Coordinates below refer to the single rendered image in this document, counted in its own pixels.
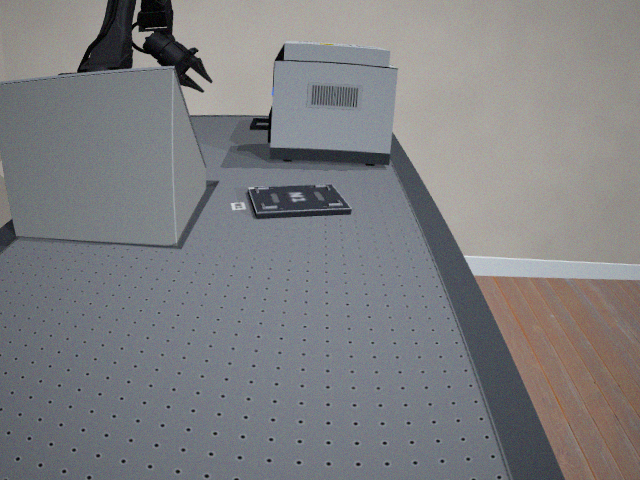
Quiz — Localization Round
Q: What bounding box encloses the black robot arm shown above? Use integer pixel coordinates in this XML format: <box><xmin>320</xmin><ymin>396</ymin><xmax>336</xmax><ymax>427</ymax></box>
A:
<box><xmin>77</xmin><ymin>0</ymin><xmax>188</xmax><ymax>73</ymax></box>

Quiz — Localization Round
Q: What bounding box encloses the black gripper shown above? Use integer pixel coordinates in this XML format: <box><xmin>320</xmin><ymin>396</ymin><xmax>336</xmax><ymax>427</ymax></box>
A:
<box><xmin>157</xmin><ymin>42</ymin><xmax>212</xmax><ymax>93</ymax></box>

